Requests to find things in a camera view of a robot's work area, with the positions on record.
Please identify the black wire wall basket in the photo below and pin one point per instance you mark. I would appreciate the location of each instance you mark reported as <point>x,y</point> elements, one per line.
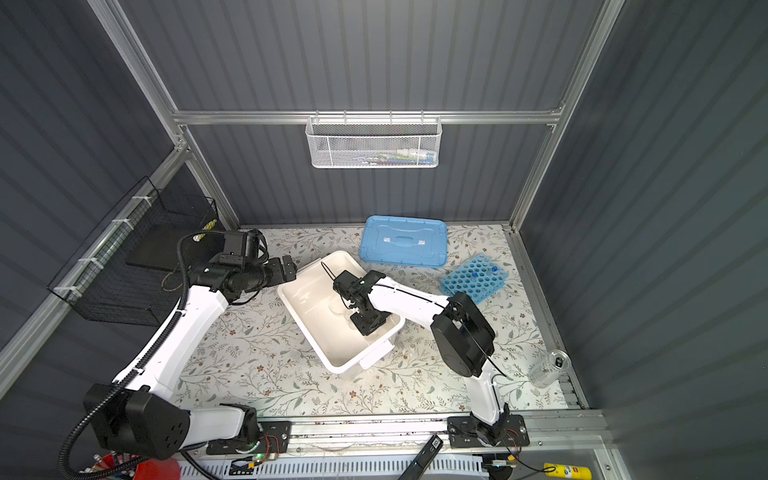
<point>129,274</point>

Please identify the white plastic storage bin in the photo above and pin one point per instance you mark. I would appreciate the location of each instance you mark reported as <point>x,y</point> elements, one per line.
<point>326,323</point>

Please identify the black flat device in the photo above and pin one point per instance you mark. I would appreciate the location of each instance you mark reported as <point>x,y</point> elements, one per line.
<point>418,466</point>

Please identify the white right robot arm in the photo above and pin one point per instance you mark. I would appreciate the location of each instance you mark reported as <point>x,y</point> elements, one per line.
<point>465,342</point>

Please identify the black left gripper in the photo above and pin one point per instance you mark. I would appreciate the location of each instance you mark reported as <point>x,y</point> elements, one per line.
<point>277,274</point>

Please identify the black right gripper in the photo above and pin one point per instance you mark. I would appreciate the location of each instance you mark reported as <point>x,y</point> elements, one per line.
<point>362,327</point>

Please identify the white wire mesh basket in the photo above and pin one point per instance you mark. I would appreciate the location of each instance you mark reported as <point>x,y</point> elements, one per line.
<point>388,145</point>

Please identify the blue plastic box lid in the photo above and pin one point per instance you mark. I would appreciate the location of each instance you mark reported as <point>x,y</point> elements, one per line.
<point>405,241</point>

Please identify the blue test tube rack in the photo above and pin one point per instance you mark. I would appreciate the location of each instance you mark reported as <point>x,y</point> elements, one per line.
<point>479,278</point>

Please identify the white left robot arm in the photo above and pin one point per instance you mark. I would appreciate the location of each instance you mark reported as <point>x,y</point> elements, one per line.
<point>134,414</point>

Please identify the red cup of pens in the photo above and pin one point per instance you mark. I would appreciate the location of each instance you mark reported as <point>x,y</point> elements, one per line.
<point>148,470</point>

